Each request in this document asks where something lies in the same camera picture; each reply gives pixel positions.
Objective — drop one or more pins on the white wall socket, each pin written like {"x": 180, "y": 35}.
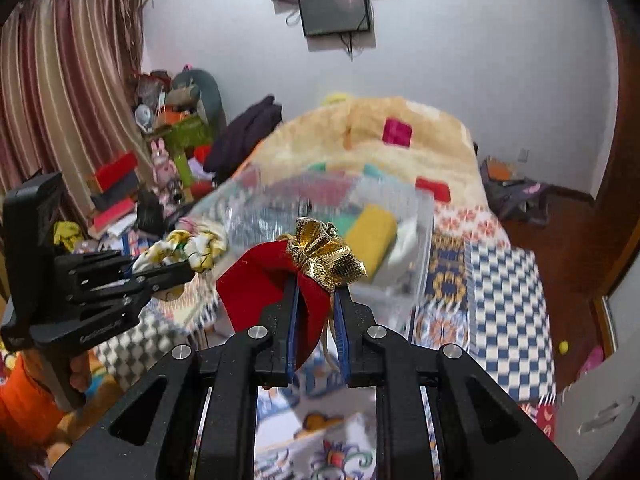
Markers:
{"x": 523, "y": 155}

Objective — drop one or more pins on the yellow sponge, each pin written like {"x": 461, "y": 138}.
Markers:
{"x": 370, "y": 236}

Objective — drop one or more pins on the yellow curved pillow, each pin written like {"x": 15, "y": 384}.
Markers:
{"x": 335, "y": 98}

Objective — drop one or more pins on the green knitted cloth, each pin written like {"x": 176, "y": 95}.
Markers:
{"x": 343, "y": 221}

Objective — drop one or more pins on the red cylindrical can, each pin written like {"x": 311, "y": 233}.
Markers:
{"x": 199, "y": 189}

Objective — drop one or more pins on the pink bunny toy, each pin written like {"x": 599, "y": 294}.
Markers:
{"x": 165, "y": 173}

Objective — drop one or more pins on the floral yellow scrunchie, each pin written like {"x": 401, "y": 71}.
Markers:
{"x": 201, "y": 250}

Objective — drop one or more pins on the red box stack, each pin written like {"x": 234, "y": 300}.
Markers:
{"x": 112, "y": 188}

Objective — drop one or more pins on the striped brown curtain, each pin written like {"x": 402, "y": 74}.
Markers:
{"x": 69, "y": 71}

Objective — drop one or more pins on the green storage box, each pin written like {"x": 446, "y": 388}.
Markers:
{"x": 191, "y": 132}

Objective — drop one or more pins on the grey green plush pillow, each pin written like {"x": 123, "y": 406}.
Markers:
{"x": 197, "y": 89}

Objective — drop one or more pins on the red velvet gold pouch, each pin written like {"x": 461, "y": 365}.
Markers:
{"x": 295, "y": 284}

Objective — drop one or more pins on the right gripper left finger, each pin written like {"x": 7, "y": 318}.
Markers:
{"x": 193, "y": 416}

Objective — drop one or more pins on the orange sleeve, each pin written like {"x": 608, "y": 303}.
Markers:
{"x": 29, "y": 415}

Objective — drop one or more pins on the dark purple clothing pile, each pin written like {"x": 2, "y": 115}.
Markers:
{"x": 240, "y": 137}

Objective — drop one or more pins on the clear plastic storage box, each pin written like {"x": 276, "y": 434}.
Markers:
{"x": 254, "y": 209}

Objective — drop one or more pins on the white drawstring pouch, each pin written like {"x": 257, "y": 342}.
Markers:
{"x": 405, "y": 244}

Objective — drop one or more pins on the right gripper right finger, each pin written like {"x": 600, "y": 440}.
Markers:
{"x": 438, "y": 413}

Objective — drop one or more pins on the black plastic bag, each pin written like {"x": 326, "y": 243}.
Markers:
{"x": 150, "y": 214}

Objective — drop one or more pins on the green bottle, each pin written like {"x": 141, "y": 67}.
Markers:
{"x": 184, "y": 170}

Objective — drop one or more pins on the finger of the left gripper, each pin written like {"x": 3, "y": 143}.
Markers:
{"x": 107, "y": 265}
{"x": 124, "y": 282}

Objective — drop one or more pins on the beige patchwork fleece blanket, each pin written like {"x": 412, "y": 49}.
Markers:
{"x": 401, "y": 138}

